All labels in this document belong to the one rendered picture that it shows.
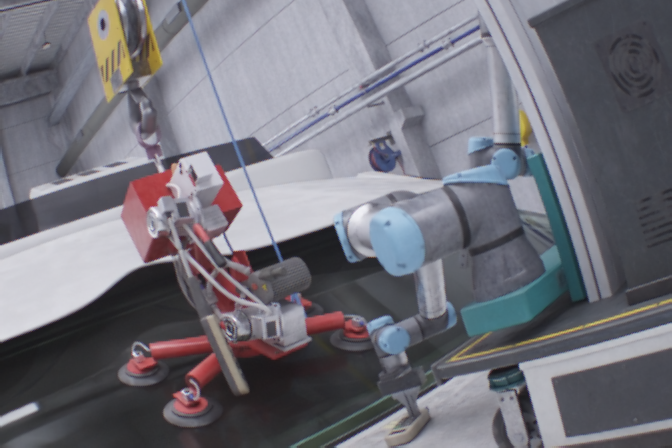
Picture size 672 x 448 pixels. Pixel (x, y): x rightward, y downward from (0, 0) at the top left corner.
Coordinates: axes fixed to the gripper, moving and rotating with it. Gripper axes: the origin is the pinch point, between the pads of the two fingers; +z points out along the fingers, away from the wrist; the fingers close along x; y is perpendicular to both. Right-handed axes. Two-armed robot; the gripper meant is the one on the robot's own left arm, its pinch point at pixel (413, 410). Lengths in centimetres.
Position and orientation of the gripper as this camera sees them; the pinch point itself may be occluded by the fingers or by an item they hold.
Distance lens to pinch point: 212.7
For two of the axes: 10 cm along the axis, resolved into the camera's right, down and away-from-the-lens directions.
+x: -8.4, 3.5, 4.1
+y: 4.0, -1.0, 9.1
